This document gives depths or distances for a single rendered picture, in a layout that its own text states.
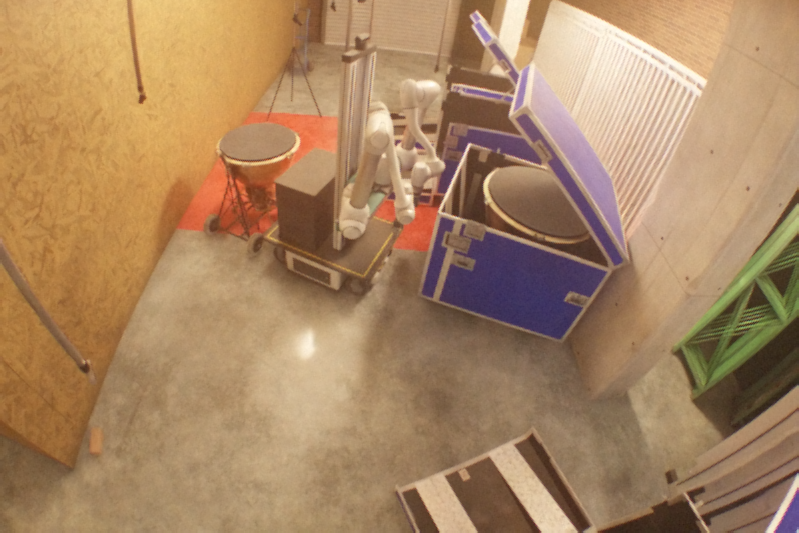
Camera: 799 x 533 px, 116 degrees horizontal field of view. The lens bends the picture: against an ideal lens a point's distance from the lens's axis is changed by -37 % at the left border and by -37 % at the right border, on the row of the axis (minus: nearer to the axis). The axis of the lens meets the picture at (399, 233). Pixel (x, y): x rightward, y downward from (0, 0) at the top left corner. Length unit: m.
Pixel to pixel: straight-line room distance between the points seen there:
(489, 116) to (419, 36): 5.14
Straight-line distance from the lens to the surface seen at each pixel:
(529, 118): 2.04
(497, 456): 2.64
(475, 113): 4.49
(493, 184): 2.77
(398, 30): 9.33
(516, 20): 6.24
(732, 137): 2.23
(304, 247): 2.99
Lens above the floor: 2.40
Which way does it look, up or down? 41 degrees down
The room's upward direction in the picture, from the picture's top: 10 degrees clockwise
